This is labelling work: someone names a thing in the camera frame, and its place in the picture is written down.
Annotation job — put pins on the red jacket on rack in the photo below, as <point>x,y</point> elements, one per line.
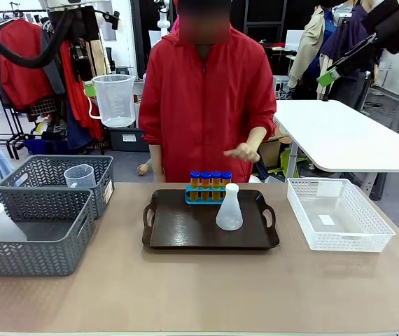
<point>24,63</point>

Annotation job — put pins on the person's left hand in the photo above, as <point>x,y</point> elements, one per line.
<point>245,152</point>

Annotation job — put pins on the white side table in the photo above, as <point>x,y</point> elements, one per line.
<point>339,136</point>

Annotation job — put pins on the clear plastic measuring beaker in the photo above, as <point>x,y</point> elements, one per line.
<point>79,176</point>
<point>113,101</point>

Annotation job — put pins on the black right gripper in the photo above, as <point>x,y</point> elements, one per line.
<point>390,24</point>

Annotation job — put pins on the person's right forearm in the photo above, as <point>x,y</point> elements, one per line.
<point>157,162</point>

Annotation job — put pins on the mannequin in beige coat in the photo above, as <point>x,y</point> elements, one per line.
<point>311,49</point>

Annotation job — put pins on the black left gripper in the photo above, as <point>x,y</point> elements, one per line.
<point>80,63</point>

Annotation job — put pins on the black clothes rack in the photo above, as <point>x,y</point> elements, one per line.
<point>12,133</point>

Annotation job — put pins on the dark brown serving tray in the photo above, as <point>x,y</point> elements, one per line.
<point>192,227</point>

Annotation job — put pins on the cardboard box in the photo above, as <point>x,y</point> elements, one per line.
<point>271,150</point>

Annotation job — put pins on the white monitor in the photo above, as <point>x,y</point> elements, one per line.
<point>294,39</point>

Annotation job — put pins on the amber tube with blue cap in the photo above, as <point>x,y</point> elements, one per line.
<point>216,180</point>
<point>195,180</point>
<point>205,180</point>
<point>226,176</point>

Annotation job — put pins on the skin-coloured mannequin hand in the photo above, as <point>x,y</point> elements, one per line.
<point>144,169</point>

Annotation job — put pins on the blue test tube rack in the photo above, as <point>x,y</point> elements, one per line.
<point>199,200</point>

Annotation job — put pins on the grey basket without label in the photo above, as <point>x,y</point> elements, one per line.
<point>45,252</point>

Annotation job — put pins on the person's left forearm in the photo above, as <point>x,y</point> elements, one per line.
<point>258,136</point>

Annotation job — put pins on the grey basket with label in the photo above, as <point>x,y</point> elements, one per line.
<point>45,168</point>

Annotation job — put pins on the white plastic basket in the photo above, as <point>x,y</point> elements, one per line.
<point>339,241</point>

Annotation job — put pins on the person in red jacket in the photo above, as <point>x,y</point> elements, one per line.
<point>203,105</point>

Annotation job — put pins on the white plastic conical flask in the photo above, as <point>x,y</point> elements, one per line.
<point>1,225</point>
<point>229,213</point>

